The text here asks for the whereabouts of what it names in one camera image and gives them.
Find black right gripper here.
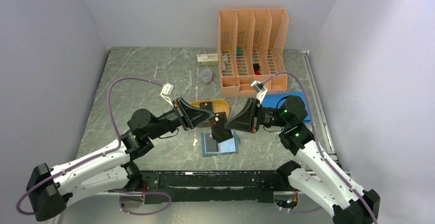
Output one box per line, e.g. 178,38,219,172
224,98,290,133

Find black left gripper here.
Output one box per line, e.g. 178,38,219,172
147,95,214,138

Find yellow oval tray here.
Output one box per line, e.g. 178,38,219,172
190,99,230,128

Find black VIP credit card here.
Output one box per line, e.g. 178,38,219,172
209,112,233,143

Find blue leather card holder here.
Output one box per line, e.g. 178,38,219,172
201,132,241,157

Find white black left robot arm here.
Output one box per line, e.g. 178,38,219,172
26,98,215,221

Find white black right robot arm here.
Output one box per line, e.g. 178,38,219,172
225,96,380,223

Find clear small jar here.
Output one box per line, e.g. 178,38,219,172
201,69,213,84

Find red black item in organizer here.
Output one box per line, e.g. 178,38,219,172
252,64,261,75

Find white small carton box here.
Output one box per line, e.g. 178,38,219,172
197,53,219,66

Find clear plastic clip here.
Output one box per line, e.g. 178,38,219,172
220,54,229,71

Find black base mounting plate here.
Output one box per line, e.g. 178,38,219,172
121,170,293,205

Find orange plastic file organizer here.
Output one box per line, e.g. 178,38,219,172
217,9,289,97

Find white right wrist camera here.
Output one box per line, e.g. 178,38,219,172
250,80,268,104

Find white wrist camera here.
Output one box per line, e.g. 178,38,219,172
250,80,268,104
160,83,174,107

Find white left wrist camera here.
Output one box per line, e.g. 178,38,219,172
160,83,174,107

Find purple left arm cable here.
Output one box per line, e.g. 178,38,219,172
16,77,172,216

